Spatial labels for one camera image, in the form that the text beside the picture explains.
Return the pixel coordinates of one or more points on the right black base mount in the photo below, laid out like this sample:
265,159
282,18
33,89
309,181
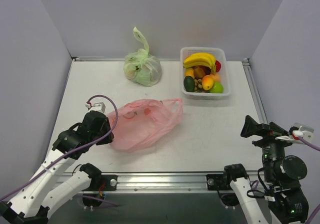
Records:
219,183

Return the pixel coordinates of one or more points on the aluminium front rail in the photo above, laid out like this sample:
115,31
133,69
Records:
145,183

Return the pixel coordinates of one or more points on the green apple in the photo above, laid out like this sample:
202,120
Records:
217,88

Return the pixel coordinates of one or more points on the yellow green mango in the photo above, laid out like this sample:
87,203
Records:
189,72

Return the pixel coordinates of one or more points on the green plastic bag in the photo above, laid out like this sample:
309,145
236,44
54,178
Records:
141,67

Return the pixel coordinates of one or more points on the peach fruit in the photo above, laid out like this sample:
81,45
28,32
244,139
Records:
216,77

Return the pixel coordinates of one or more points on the yellow banana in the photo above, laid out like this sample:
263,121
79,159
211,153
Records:
201,59

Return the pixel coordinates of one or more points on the pink plastic bag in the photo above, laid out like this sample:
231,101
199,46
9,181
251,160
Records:
141,123

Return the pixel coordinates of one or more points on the white plastic basket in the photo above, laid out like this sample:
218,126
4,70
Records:
225,79

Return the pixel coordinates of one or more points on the brown longan bunch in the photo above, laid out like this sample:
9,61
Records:
198,86

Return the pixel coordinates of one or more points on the aluminium rail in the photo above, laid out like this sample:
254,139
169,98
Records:
145,183
246,63

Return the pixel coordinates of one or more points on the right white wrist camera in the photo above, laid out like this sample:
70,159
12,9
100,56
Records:
296,133

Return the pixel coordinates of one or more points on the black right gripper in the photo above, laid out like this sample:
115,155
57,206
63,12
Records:
265,130

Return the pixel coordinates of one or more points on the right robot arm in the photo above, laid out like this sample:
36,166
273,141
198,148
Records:
279,176

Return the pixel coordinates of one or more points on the bright red apple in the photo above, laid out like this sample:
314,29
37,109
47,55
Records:
218,66

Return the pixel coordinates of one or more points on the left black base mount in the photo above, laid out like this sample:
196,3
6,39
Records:
95,195

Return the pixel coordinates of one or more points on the brown kiwi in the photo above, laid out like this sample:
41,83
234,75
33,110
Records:
199,73

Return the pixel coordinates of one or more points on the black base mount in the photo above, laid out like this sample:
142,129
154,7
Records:
219,183
95,195

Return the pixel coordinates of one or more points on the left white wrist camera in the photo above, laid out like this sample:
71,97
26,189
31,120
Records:
98,107

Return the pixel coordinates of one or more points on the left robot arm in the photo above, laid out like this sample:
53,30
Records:
197,145

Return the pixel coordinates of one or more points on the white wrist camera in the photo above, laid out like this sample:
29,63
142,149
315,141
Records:
98,107
296,133

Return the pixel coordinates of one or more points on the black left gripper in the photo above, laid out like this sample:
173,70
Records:
100,130

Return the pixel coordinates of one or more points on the aluminium right side rail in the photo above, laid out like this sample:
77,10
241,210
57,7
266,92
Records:
246,63

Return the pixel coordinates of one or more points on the dark avocado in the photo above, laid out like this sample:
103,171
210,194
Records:
189,83

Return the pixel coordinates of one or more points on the small orange carrot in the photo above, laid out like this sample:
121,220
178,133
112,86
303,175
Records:
207,82

